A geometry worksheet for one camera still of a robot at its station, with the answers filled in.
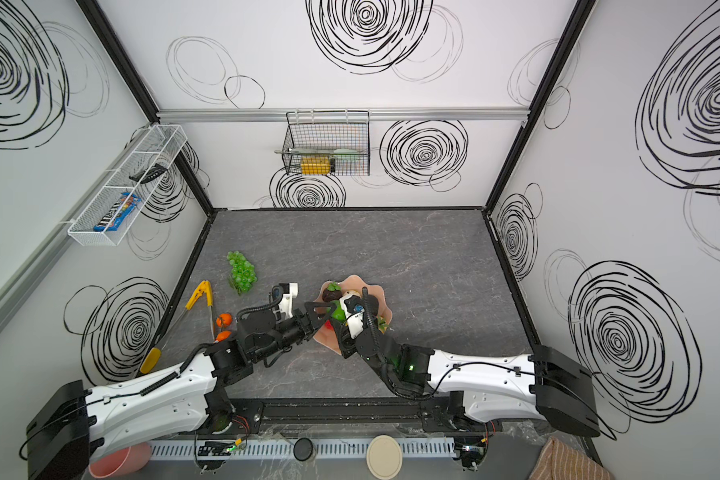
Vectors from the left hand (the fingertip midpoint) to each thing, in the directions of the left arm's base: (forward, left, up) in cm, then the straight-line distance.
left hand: (335, 313), depth 71 cm
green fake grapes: (+20, +34, -16) cm, 42 cm away
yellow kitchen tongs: (-7, +52, -18) cm, 55 cm away
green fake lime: (0, -1, 0) cm, 1 cm away
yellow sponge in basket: (+41, +9, +12) cm, 44 cm away
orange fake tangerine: (+4, +35, -17) cm, 39 cm away
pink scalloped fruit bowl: (+1, +3, -18) cm, 19 cm away
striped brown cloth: (-26, -52, -17) cm, 61 cm away
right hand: (0, 0, -2) cm, 2 cm away
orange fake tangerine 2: (-1, +34, -16) cm, 37 cm away
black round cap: (-26, +5, -9) cm, 28 cm away
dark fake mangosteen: (+11, +3, -11) cm, 16 cm away
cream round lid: (-27, -12, -12) cm, 32 cm away
